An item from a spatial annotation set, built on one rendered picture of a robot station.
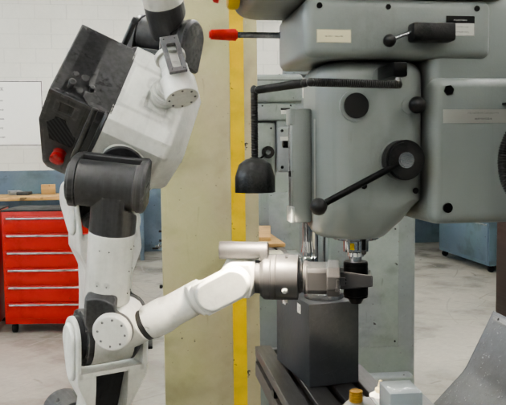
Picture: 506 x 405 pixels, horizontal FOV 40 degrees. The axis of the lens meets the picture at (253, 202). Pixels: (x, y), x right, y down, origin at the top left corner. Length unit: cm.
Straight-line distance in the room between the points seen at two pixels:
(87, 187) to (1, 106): 916
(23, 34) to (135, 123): 914
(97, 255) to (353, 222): 49
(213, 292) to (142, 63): 52
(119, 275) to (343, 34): 62
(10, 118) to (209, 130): 759
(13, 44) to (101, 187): 924
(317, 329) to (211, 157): 157
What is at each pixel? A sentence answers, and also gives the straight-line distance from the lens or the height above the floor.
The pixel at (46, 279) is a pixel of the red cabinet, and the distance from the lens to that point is 593.
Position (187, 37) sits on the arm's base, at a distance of 161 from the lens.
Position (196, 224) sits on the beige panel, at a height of 115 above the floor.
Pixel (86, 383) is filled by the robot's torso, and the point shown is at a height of 91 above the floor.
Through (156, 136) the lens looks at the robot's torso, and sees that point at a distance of 143.
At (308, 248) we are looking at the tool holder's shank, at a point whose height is 124.
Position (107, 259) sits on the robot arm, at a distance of 138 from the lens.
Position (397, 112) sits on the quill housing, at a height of 154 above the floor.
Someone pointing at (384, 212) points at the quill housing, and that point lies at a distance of 128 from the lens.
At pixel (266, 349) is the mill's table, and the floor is 95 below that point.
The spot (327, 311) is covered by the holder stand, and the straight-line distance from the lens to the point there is 157.
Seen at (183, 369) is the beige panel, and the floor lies 52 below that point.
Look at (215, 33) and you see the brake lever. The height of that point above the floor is 170.
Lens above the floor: 148
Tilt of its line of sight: 4 degrees down
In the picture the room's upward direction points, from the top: 1 degrees counter-clockwise
